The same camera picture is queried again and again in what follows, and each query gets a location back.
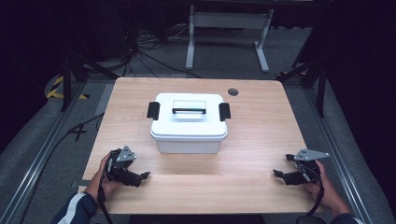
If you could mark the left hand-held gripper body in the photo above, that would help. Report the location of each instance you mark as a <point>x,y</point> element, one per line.
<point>121,165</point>

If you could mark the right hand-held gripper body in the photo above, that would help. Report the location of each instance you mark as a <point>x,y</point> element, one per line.
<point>306,168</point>

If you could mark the black box latch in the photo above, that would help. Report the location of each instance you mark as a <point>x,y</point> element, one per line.
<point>153,110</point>
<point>224,111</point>

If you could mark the black tripod stand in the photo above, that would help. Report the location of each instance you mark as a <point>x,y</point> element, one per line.
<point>77,71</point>
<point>313,77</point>

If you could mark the white plastic storage box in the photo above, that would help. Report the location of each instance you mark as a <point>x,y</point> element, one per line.
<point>186,145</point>

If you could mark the person's left hand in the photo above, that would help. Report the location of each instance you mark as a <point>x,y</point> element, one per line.
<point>101,183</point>

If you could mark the person's right hand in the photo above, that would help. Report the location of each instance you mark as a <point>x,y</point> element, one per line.
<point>325,191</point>

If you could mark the aluminium floor rail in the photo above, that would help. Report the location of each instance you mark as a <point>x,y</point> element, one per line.
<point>40,158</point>
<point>336,149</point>

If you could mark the yellow and black floor tape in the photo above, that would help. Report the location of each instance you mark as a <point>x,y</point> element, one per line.
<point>54,90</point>

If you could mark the white metal desk frame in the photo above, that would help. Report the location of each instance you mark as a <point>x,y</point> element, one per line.
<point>229,20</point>

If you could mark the grey round table grommet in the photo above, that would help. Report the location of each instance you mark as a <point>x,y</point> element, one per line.
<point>233,91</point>

